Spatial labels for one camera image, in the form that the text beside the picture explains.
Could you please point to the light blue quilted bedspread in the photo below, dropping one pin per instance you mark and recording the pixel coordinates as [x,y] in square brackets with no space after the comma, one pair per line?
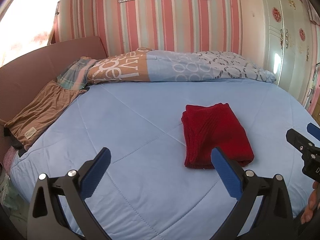
[147,192]

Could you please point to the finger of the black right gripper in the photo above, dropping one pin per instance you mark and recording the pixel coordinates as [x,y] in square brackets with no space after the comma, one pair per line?
[298,141]
[314,131]

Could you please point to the right hand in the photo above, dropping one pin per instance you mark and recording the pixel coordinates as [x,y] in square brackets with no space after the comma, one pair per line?
[311,206]

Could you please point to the plaid pillow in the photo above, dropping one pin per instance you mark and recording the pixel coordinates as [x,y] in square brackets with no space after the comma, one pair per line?
[74,77]

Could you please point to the white wardrobe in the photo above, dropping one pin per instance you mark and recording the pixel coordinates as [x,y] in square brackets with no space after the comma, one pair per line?
[289,46]

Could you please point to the brown cloth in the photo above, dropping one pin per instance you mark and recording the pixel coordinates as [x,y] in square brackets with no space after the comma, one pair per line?
[28,125]

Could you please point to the brown headboard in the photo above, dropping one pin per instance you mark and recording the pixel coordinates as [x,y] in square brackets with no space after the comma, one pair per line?
[23,78]

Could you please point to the blue patterned folded duvet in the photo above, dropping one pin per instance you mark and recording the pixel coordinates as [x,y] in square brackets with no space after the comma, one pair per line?
[146,65]

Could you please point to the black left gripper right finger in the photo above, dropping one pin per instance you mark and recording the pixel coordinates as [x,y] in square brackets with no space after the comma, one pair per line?
[274,219]

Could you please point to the red knitted sweater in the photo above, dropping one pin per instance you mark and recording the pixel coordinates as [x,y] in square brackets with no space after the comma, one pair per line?
[206,128]

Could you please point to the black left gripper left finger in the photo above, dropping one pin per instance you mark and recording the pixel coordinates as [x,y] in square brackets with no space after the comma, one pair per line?
[46,217]

